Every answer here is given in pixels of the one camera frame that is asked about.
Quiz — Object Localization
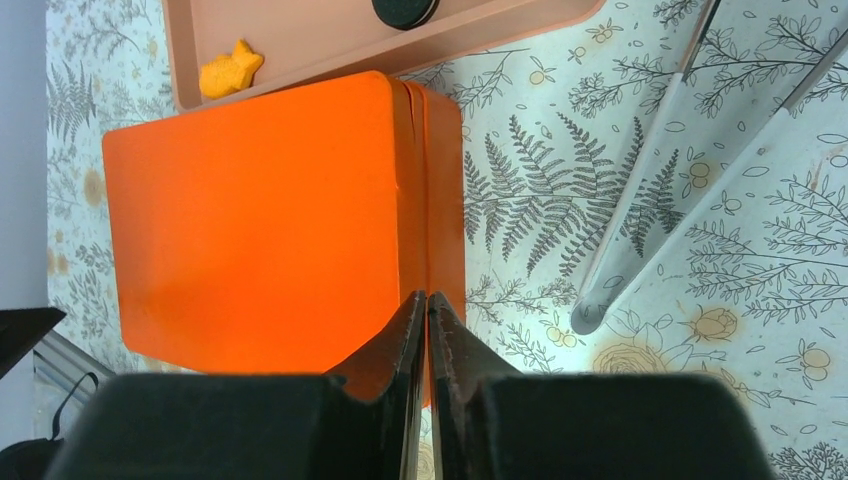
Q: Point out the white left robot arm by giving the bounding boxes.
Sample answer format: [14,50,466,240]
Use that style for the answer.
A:
[0,307,66,377]

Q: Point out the metal slotted tongs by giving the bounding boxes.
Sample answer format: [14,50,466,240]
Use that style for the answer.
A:
[569,0,848,337]

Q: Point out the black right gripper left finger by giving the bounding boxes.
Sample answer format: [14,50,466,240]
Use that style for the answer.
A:
[47,291,426,479]

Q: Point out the black sandwich cookie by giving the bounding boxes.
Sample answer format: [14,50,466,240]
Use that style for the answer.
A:
[371,0,440,31]

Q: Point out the pink cookie tray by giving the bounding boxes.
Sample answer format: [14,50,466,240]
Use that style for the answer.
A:
[162,0,603,113]

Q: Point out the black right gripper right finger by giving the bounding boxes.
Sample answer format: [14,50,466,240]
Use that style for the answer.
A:
[427,293,773,479]

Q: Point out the orange box lid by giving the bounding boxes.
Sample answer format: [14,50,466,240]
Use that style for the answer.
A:
[102,72,426,373]

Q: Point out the orange fish cookie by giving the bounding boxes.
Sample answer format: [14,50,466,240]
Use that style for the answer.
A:
[198,39,264,99]

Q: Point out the orange cookie box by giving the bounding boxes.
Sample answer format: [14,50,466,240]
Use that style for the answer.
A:
[410,83,466,323]

